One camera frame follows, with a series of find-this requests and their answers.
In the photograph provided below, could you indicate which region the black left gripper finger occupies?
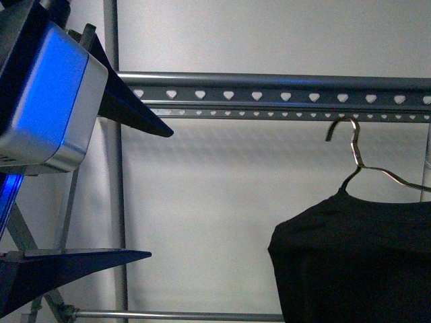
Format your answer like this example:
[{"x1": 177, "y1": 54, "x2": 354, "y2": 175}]
[{"x1": 1, "y1": 250, "x2": 152, "y2": 318}]

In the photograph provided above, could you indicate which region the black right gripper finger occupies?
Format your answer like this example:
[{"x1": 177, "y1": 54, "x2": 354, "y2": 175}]
[{"x1": 87, "y1": 35, "x2": 174, "y2": 137}]

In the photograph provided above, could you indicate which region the silver wire clothes hanger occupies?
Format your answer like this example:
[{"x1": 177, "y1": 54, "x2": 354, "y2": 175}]
[{"x1": 325, "y1": 116, "x2": 430, "y2": 193}]

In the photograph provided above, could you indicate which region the black printed t-shirt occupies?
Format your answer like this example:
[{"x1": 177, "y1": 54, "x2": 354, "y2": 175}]
[{"x1": 268, "y1": 190, "x2": 430, "y2": 322}]

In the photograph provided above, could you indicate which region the grey metal drying rack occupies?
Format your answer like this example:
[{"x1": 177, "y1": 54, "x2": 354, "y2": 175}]
[{"x1": 5, "y1": 1, "x2": 430, "y2": 322}]

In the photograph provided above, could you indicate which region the silver blue camera box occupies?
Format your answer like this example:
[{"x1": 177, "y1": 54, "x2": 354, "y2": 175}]
[{"x1": 1, "y1": 1, "x2": 108, "y2": 176}]

